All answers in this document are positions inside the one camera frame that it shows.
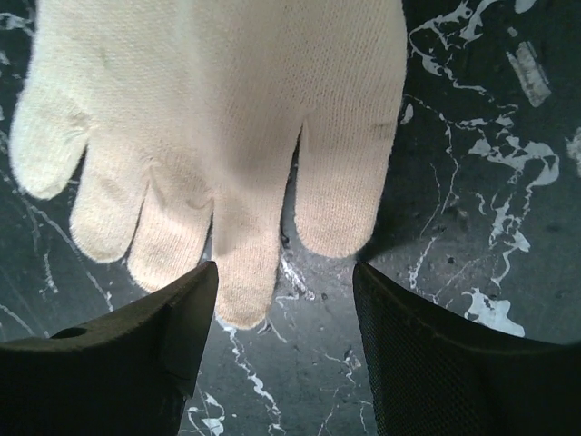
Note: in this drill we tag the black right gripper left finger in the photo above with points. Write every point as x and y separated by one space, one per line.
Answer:
129 372

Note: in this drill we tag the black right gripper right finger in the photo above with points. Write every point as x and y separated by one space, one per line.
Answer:
432 372

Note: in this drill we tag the cream glove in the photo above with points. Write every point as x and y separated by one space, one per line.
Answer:
184 118

